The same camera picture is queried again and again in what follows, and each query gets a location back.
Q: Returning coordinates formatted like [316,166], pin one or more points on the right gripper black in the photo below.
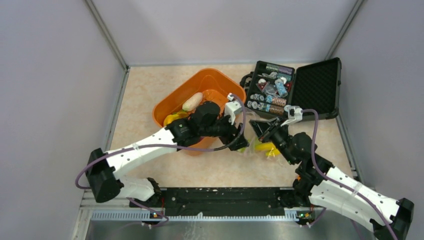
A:
[263,128]

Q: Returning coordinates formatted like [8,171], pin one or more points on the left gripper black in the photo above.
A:
[232,132]

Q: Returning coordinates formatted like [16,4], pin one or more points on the green leafy vegetable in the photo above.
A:
[243,150]

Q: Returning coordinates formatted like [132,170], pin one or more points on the clear zip top bag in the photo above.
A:
[261,155]

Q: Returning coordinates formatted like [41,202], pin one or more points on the yellow banana bunch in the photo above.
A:
[175,116]
[268,148]

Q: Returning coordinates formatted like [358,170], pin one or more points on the orange plastic basket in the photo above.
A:
[179,135]

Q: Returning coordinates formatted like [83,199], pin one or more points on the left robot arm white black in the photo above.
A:
[106,172]

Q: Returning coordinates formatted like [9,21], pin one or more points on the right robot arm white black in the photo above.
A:
[320,183]

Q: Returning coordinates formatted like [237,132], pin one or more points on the white radish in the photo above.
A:
[193,102]

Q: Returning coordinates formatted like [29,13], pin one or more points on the black poker chip case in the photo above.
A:
[271,87]

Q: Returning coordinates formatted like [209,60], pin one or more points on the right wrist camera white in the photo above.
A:
[294,113]

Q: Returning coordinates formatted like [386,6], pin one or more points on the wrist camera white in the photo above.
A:
[232,108]
[294,113]

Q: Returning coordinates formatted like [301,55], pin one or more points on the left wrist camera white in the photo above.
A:
[232,108]

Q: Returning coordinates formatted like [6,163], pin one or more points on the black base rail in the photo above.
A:
[222,201]

